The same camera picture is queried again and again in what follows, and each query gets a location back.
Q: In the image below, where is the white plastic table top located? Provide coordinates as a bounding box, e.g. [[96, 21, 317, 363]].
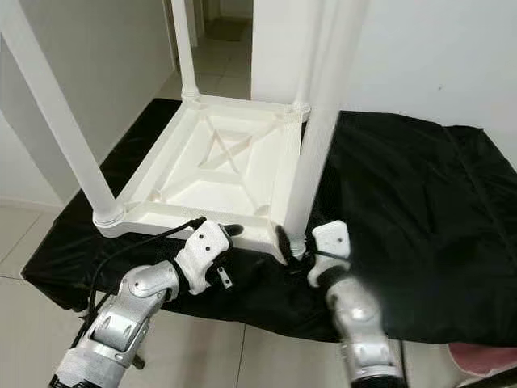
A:
[[93, 93, 313, 261]]

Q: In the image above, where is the white plastic table leg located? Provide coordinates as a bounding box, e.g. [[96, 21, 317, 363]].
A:
[[0, 4, 127, 229], [291, 0, 328, 114], [171, 0, 201, 102], [281, 0, 372, 245]]

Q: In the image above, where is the pink round object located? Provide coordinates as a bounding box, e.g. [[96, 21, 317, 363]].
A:
[[448, 341, 517, 377]]

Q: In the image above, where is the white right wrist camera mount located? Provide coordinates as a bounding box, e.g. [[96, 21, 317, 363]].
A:
[[305, 220, 353, 289]]

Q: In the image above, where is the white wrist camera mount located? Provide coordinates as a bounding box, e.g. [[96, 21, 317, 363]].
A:
[[305, 220, 353, 289], [174, 220, 232, 297]]

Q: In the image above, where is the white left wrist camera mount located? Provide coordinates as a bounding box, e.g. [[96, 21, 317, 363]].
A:
[[174, 220, 232, 297]]

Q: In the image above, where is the white door frame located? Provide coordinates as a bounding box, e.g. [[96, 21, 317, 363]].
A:
[[166, 0, 196, 59]]

